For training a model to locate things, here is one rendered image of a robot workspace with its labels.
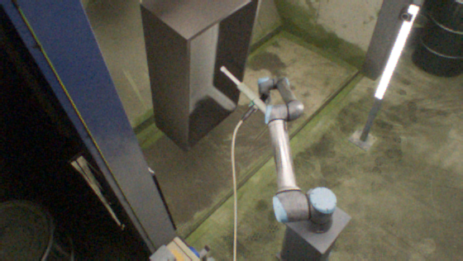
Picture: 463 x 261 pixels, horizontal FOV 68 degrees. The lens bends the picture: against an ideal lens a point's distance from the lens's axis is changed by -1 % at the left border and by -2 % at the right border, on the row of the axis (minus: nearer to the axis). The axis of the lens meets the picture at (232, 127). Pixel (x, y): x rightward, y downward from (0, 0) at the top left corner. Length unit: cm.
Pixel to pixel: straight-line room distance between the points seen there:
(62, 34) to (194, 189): 219
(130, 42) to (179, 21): 160
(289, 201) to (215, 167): 127
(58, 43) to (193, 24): 91
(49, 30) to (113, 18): 237
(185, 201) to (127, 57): 142
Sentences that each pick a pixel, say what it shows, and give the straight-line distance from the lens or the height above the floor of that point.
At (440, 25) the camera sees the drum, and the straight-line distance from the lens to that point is 412.
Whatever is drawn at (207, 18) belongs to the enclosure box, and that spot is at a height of 164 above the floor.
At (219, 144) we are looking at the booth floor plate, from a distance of 328.
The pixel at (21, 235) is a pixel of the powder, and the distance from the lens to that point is 231.
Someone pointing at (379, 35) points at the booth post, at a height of 54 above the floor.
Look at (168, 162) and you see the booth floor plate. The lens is 323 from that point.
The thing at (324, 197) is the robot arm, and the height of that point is 91.
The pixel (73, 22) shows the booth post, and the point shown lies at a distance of 107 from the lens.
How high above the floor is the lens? 266
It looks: 50 degrees down
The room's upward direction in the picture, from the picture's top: 4 degrees counter-clockwise
